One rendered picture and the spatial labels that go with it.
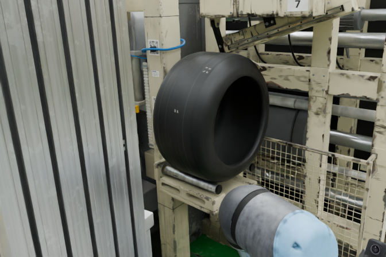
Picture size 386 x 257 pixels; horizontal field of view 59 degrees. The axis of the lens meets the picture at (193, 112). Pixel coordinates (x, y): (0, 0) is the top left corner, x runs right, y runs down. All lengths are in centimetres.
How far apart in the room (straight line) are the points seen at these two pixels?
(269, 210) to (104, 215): 27
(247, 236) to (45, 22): 45
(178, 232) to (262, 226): 151
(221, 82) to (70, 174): 97
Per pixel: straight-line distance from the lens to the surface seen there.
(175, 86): 144
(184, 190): 168
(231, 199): 65
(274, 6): 160
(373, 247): 96
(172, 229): 206
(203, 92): 136
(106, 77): 54
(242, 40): 185
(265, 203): 62
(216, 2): 178
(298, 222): 58
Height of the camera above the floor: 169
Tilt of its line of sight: 17 degrees down
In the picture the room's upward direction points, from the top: 2 degrees counter-clockwise
